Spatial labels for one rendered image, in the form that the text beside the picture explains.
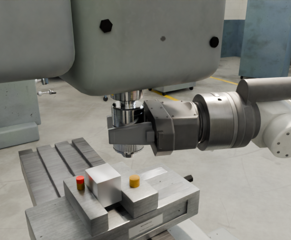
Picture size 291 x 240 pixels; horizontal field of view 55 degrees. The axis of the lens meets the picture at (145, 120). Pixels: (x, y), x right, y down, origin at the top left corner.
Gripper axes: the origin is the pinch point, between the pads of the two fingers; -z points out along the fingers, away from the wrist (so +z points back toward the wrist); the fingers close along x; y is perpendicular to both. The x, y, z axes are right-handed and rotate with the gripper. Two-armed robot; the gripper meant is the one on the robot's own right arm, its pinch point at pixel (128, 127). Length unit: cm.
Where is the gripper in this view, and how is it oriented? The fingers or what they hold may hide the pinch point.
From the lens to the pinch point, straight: 41.1
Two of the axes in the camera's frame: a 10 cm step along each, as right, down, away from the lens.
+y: 0.1, 9.3, 3.6
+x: 1.7, 3.5, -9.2
